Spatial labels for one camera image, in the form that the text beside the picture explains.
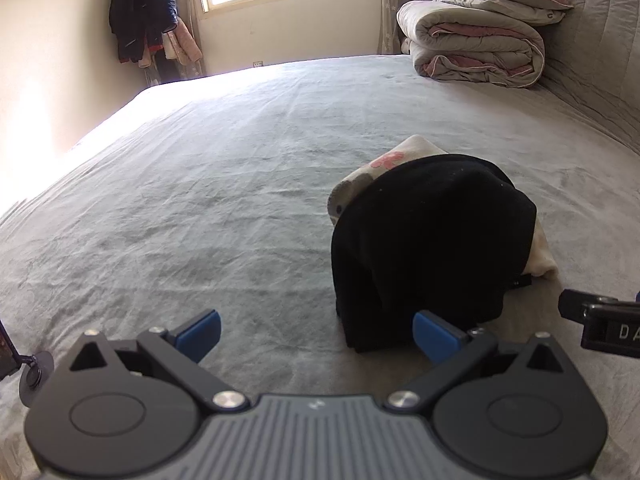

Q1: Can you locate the grey pink folded duvet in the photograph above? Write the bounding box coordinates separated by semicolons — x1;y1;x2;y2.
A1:
397;0;546;90

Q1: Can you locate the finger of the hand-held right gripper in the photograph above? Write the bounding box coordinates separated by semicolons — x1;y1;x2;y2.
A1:
558;288;640;358

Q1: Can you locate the dark flat device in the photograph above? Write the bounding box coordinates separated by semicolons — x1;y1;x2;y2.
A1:
0;320;23;381

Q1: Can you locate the dark hanging jacket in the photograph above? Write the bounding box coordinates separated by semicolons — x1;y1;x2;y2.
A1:
109;0;178;63

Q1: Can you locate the grey quilted headboard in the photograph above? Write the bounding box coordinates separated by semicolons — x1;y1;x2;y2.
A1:
500;0;640;156

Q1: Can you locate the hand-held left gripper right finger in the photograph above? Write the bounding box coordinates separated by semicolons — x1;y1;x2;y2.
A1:
385;310;573;414

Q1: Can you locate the beige black-sleeved bear sweatshirt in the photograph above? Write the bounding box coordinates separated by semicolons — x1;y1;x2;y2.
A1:
327;135;559;356

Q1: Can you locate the grey bed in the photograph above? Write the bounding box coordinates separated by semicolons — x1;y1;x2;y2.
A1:
0;52;640;480

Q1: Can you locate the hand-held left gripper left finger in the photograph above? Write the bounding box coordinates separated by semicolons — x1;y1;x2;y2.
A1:
69;309;249;414

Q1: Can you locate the dark round suction mount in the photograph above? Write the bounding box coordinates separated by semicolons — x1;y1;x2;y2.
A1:
17;352;53;406

